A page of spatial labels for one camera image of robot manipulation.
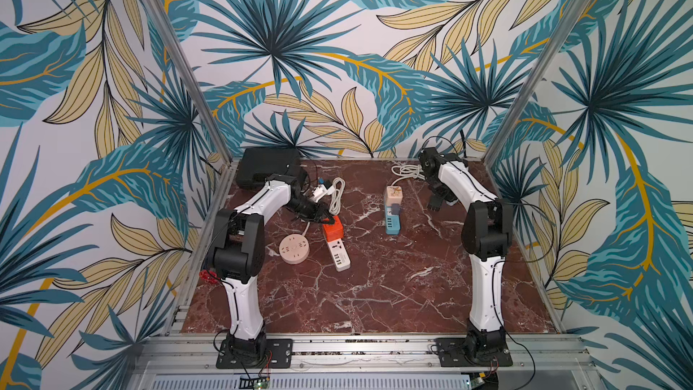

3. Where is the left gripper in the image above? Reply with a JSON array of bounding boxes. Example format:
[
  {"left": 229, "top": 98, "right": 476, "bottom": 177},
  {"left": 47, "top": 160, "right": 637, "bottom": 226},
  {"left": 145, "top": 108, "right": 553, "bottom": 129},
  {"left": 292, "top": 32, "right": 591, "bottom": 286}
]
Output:
[{"left": 285, "top": 194, "right": 336, "bottom": 224}]

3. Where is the red plug adapter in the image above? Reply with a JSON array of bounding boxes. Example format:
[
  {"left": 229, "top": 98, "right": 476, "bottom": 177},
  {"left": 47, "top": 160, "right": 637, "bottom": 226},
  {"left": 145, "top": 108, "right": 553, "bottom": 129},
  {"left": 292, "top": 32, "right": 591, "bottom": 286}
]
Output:
[{"left": 322, "top": 215, "right": 344, "bottom": 243}]

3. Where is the round pink power socket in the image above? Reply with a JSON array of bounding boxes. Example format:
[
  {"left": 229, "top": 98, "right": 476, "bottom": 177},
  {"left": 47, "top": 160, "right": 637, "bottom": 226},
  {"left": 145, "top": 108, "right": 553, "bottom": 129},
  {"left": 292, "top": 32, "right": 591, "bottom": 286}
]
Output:
[{"left": 279, "top": 234, "right": 310, "bottom": 265}]

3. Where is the teal power strip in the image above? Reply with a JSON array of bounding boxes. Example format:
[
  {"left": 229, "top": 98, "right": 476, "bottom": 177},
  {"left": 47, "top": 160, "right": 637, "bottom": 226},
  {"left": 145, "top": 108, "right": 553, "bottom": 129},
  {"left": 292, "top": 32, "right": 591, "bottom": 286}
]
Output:
[{"left": 384, "top": 206, "right": 401, "bottom": 236}]

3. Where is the white power strip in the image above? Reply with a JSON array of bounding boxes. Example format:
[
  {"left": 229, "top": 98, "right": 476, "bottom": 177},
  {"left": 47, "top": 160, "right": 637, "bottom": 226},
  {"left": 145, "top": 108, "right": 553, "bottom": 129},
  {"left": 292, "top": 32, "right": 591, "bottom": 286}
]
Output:
[{"left": 327, "top": 238, "right": 351, "bottom": 272}]

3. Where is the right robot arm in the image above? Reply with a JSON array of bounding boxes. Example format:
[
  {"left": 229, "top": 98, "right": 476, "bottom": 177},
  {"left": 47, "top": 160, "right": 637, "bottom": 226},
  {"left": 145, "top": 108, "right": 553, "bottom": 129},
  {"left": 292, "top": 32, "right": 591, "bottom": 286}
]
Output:
[{"left": 418, "top": 147, "right": 513, "bottom": 369}]

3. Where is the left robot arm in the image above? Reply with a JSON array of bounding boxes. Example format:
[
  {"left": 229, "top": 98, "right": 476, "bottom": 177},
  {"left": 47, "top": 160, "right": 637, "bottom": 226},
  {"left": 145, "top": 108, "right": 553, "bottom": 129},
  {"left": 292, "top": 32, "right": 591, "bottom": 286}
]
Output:
[{"left": 202, "top": 174, "right": 336, "bottom": 368}]

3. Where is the black plastic case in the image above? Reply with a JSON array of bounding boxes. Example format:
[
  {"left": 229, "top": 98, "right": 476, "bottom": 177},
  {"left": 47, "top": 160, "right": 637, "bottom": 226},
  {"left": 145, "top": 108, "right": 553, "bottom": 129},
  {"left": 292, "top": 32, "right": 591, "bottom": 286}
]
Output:
[{"left": 236, "top": 147, "right": 307, "bottom": 191}]

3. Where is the red clamp tool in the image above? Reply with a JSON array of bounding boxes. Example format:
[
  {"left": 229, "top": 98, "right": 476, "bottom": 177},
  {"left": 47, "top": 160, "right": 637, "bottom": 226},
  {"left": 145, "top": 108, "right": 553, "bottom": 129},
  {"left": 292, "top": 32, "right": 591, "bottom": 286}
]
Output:
[{"left": 199, "top": 270, "right": 220, "bottom": 285}]

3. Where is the white strip coiled cable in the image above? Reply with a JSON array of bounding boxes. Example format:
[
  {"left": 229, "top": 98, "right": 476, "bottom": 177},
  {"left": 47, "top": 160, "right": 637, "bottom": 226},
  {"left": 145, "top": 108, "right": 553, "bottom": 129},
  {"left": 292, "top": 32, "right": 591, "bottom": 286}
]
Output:
[{"left": 324, "top": 175, "right": 348, "bottom": 217}]

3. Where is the teal strip coiled cable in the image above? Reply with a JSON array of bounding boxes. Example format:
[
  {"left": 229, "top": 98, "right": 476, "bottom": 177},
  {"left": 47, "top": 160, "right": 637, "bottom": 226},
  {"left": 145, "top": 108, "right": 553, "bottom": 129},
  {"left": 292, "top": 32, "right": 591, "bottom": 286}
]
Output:
[{"left": 389, "top": 162, "right": 429, "bottom": 188}]

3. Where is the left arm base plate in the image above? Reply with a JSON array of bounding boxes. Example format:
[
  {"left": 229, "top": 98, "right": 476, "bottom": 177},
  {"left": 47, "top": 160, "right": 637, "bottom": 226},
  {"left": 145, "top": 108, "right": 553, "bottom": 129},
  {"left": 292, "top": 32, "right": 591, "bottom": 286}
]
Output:
[{"left": 216, "top": 338, "right": 293, "bottom": 370}]

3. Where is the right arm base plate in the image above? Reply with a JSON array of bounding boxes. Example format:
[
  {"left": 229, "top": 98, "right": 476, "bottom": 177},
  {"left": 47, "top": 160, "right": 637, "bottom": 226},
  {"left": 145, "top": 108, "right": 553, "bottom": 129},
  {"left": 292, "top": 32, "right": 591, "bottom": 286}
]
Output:
[{"left": 433, "top": 338, "right": 514, "bottom": 368}]

